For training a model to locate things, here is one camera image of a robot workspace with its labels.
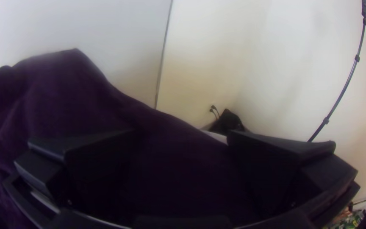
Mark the black bag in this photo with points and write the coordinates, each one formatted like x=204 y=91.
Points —
x=229 y=122

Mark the black t-shirt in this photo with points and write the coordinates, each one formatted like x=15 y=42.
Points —
x=75 y=95

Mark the black power plug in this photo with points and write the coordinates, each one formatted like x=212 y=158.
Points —
x=215 y=109
x=212 y=113

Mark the green circuit board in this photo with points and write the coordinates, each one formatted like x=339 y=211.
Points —
x=345 y=220

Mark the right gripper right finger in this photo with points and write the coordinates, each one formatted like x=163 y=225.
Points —
x=291 y=171

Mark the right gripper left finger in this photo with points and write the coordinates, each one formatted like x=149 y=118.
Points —
x=59 y=168

